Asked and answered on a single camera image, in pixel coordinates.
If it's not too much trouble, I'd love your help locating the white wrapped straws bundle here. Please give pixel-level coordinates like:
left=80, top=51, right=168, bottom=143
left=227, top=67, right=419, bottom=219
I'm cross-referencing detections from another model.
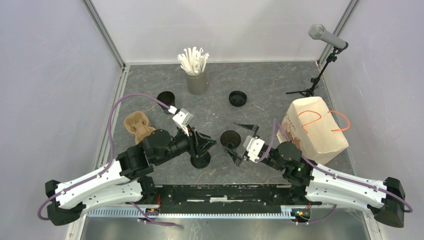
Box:
left=177, top=46, right=210, bottom=77

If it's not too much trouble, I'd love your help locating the black cup lid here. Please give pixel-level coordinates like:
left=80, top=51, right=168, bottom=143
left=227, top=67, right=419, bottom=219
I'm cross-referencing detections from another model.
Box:
left=190, top=151, right=211, bottom=169
left=228, top=90, right=248, bottom=107

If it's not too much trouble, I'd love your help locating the black microphone stand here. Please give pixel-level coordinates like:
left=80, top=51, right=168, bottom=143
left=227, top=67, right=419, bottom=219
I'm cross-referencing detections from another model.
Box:
left=286, top=46, right=343, bottom=98

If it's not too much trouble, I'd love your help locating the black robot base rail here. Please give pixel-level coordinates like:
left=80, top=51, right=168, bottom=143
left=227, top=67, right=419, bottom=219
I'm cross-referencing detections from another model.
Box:
left=136, top=184, right=315, bottom=217

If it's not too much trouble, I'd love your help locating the grey straw holder cup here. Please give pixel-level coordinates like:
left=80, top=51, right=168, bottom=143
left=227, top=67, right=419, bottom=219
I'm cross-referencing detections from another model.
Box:
left=186, top=71, right=208, bottom=95

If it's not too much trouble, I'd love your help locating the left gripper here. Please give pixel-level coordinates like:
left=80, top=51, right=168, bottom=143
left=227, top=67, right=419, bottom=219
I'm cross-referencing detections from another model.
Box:
left=155, top=123, right=217, bottom=166

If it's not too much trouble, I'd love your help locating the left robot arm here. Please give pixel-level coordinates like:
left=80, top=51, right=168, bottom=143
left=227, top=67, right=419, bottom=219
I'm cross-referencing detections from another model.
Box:
left=45, top=128, right=217, bottom=226

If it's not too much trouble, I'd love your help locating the black coffee cup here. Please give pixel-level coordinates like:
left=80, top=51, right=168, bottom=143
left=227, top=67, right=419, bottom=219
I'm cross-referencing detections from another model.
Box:
left=220, top=130, right=241, bottom=150

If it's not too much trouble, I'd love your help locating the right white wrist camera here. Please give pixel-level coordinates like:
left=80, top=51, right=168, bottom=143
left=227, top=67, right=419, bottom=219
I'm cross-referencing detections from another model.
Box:
left=243, top=136, right=266, bottom=163

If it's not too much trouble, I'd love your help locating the brown cardboard cup carrier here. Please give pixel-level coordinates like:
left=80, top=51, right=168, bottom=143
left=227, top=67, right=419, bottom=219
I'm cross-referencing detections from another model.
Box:
left=123, top=111, right=156, bottom=145

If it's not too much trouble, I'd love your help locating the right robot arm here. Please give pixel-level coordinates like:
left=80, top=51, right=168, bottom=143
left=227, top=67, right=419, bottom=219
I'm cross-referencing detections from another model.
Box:
left=220, top=124, right=413, bottom=228

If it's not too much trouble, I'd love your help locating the grey microphone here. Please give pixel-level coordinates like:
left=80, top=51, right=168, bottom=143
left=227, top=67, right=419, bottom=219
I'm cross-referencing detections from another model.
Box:
left=308, top=24, right=349, bottom=50

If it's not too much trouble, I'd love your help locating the brown paper takeout bag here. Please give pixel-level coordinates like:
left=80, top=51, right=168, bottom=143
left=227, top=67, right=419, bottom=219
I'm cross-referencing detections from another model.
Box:
left=276, top=96, right=351, bottom=165

